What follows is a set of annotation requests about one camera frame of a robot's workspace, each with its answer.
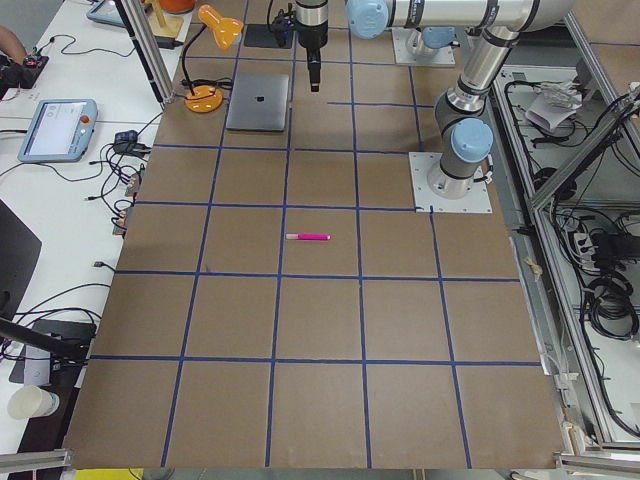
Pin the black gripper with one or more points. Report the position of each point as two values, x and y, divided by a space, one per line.
310 34

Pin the pink highlighter pen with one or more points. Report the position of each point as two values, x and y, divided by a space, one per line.
308 236

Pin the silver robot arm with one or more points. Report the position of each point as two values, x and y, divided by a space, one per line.
466 138
311 12

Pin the black mousepad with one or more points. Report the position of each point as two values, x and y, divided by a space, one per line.
259 36

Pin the silver closed laptop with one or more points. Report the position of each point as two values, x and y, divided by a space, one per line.
258 102

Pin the orange cylindrical container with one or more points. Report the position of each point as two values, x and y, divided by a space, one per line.
177 6

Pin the wooden stand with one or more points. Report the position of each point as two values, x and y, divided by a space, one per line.
164 24

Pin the blue teach pendant tablet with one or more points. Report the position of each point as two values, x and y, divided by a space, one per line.
60 131

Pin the white paper cup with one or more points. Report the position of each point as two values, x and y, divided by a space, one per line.
32 402

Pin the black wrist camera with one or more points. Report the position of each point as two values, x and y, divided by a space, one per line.
281 26

